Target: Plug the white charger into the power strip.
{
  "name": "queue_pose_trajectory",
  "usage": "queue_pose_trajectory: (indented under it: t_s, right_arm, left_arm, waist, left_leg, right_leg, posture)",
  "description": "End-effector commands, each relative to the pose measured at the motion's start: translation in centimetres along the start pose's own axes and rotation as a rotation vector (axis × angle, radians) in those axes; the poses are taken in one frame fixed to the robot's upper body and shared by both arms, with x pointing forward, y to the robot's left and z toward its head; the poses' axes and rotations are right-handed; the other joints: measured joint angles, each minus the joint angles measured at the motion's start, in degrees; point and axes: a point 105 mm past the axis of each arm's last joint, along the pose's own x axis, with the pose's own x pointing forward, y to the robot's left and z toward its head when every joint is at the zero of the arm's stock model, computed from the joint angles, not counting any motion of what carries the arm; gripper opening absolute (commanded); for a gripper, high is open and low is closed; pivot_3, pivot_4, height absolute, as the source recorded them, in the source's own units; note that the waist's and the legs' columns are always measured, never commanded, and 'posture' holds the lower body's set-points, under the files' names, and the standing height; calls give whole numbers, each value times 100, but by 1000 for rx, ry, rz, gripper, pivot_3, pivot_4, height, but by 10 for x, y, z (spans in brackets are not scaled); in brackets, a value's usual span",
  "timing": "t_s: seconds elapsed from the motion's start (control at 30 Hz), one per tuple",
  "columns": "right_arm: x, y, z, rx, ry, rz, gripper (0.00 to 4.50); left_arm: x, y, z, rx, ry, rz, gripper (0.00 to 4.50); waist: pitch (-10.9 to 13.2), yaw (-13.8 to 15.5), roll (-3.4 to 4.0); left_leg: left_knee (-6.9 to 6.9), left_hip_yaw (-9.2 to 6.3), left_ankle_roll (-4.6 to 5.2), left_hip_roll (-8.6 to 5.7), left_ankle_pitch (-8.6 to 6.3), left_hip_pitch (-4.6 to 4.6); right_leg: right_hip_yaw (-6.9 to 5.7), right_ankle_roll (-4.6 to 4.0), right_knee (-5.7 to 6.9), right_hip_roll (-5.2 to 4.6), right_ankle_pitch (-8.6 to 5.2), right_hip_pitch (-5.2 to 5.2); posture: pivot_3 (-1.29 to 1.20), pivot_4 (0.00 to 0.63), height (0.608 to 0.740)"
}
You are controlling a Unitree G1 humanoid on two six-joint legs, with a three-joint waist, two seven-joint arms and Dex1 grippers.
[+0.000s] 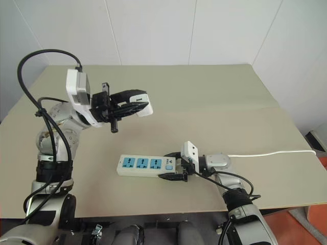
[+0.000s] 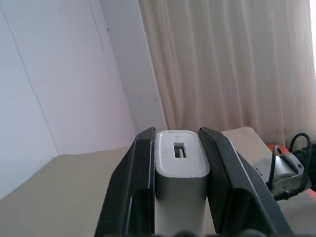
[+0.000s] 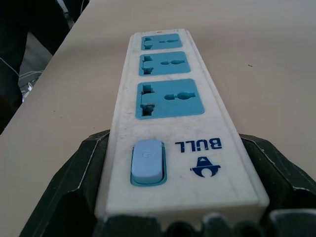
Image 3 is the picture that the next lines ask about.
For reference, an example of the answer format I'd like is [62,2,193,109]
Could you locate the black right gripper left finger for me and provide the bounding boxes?
[20,129,111,237]

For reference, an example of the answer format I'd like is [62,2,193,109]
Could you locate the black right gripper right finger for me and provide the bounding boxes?
[238,133,316,218]

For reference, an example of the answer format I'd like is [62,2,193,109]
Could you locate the white blue power strip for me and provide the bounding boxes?
[94,28,270,221]

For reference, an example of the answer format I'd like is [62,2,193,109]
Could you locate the white cables on floor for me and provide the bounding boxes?
[0,57,44,98]

